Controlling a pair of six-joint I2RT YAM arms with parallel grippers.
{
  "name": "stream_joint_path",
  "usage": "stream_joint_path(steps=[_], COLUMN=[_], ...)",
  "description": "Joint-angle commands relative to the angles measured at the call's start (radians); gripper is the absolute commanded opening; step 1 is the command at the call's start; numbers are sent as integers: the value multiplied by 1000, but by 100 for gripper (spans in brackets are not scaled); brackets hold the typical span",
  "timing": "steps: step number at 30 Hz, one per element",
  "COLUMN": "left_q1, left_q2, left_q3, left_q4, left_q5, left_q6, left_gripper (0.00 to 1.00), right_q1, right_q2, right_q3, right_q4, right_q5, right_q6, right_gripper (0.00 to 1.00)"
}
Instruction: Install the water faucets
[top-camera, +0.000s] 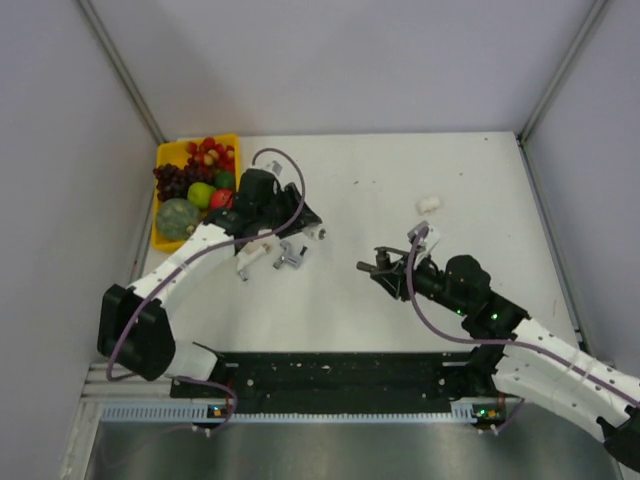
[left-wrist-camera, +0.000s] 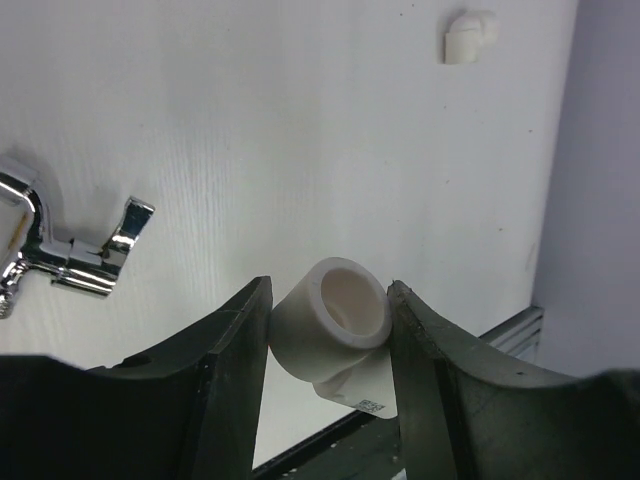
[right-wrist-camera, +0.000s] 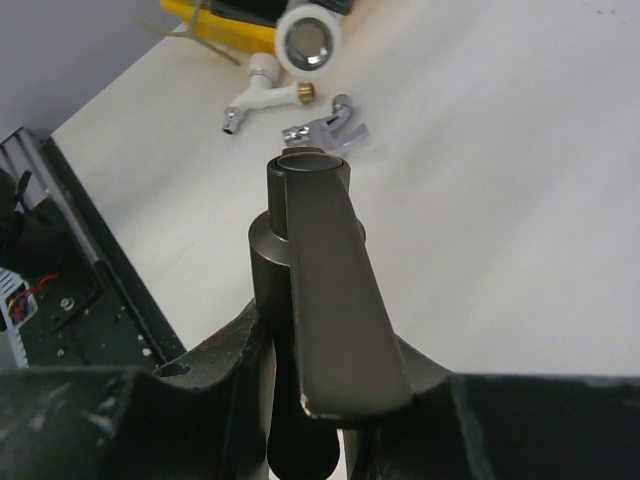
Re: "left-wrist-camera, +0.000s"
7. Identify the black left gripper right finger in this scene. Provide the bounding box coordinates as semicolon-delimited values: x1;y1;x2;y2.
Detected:
388;281;639;479

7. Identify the chrome water faucet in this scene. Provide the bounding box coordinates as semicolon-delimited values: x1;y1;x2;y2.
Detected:
1;155;155;319

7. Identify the white pipe elbow fitting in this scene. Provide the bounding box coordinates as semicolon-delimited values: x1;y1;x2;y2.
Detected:
268;257;397;419

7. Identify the far white pipe elbow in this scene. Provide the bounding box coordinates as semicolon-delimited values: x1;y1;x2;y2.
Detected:
444;10;500;65

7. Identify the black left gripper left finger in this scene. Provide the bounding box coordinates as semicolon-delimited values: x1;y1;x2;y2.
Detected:
1;276;273;479

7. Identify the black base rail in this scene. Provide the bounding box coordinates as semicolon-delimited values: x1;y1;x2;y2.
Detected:
252;412;405;480

